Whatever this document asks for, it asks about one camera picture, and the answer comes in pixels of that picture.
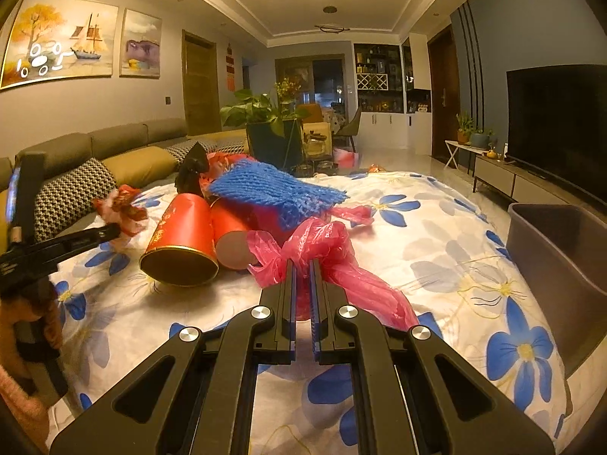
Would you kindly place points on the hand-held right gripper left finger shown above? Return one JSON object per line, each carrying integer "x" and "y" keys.
{"x": 294, "y": 327}

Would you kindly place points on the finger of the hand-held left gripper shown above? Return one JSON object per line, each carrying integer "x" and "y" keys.
{"x": 71, "y": 241}

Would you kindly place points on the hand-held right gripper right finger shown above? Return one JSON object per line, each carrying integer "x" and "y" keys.
{"x": 314, "y": 331}

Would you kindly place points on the red and white wrapper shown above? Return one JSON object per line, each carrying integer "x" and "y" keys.
{"x": 125, "y": 204}

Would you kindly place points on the pink plastic bag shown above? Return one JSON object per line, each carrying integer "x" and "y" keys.
{"x": 322, "y": 241}

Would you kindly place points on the black plastic bag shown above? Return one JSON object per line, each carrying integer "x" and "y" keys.
{"x": 192, "y": 170}

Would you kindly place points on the grey plastic bin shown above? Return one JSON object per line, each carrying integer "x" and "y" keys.
{"x": 569, "y": 265}

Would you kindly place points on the person's left forearm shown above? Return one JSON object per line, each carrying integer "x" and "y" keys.
{"x": 19, "y": 388}

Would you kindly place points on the large houndstooth cushion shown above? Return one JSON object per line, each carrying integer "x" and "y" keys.
{"x": 71, "y": 194}

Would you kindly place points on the yellow cushion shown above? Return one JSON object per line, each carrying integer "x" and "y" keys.
{"x": 137, "y": 166}

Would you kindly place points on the grey sofa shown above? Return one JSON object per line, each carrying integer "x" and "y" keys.
{"x": 118, "y": 137}

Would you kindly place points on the red cylindrical tin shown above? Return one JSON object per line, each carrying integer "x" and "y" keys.
{"x": 180, "y": 222}

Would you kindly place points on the floral bed sheet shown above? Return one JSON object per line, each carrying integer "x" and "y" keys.
{"x": 427, "y": 246}

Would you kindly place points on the small houndstooth cushion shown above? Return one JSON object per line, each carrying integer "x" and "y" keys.
{"x": 182, "y": 149}

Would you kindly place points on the blue foam net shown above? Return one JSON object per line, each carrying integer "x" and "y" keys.
{"x": 265, "y": 185}

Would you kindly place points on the large sailboat painting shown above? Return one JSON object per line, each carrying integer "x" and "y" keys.
{"x": 61, "y": 42}

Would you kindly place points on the crumpled red wrapper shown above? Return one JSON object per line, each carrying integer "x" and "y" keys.
{"x": 223, "y": 161}

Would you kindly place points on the pink gift bag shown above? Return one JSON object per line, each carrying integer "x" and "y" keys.
{"x": 347, "y": 159}

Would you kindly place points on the dark green planter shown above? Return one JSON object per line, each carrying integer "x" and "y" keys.
{"x": 270, "y": 147}

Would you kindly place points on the glass jar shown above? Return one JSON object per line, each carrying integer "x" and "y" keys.
{"x": 317, "y": 144}

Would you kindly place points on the narrow landscape painting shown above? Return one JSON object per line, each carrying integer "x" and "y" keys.
{"x": 141, "y": 42}

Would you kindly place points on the yellow chair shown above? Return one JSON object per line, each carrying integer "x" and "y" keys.
{"x": 315, "y": 128}

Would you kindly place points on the wooden door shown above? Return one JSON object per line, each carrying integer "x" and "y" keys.
{"x": 201, "y": 85}

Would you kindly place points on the dark dining chair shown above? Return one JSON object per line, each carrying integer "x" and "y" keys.
{"x": 348, "y": 125}

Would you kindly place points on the orange chair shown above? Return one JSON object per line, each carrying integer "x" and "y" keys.
{"x": 310, "y": 113}

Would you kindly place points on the white display cabinet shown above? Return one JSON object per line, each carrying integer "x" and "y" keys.
{"x": 379, "y": 123}

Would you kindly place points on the green leafy plant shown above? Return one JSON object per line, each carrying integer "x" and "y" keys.
{"x": 256, "y": 109}

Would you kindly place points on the grey television cabinet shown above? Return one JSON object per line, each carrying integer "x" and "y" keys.
{"x": 493, "y": 175}

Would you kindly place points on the yellow flowers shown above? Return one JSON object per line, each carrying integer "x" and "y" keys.
{"x": 289, "y": 89}

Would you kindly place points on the white folding side table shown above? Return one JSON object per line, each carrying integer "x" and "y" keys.
{"x": 467, "y": 147}

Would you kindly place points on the plant in terracotta pot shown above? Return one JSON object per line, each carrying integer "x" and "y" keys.
{"x": 464, "y": 128}

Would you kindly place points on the plant in blue-grey pot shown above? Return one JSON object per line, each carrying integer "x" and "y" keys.
{"x": 481, "y": 140}

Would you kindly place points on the dark brown door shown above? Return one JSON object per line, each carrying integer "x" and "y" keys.
{"x": 443, "y": 95}

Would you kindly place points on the black television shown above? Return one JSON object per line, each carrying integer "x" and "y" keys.
{"x": 555, "y": 118}

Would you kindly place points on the red wall decoration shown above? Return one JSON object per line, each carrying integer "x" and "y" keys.
{"x": 230, "y": 68}

